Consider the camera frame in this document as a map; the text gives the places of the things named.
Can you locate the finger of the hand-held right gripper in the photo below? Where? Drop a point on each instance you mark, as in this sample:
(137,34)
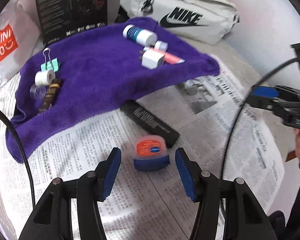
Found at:
(265,92)
(262,102)

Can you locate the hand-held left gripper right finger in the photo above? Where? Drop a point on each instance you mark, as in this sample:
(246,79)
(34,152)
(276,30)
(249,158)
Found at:
(186,177)

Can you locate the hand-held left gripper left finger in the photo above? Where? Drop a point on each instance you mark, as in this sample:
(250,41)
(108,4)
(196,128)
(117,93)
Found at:
(112,172)

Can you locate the blue jar with orange lid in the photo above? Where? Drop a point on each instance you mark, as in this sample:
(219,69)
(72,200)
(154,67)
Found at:
(150,150)

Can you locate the mint green binder clip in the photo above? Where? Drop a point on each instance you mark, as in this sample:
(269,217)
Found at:
(51,65)

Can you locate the white and blue bottle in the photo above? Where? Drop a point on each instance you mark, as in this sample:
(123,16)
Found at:
(137,33)

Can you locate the newspaper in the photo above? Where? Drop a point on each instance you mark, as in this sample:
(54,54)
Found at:
(90,140)

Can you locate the long black box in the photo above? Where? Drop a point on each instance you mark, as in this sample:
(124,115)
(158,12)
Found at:
(150,122)

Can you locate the pink tube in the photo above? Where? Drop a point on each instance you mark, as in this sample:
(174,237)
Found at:
(171,58)

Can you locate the brown tube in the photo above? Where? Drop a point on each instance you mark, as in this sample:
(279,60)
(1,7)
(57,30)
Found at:
(50,95)

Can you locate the white bag with black logo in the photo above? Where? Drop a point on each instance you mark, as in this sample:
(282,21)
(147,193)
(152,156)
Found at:
(210,5)

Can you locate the person's dark pants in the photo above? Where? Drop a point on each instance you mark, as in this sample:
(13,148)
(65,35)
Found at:
(297,217)

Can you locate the purple towel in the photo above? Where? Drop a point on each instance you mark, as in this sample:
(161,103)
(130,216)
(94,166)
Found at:
(95,67)

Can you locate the clear plastic disc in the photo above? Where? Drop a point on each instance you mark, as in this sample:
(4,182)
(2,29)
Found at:
(37,92)

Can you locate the small white jar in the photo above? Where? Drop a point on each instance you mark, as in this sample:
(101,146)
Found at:
(161,46)

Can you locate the white tape roll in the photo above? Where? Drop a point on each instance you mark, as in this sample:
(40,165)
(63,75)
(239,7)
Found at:
(45,77)

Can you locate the white charger adapter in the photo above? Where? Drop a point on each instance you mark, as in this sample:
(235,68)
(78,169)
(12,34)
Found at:
(150,58)

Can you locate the white shopping bag red label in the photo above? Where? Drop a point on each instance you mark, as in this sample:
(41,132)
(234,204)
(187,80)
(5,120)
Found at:
(22,30)

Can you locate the black headphone box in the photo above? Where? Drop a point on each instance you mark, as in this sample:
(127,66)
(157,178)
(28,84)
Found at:
(65,10)

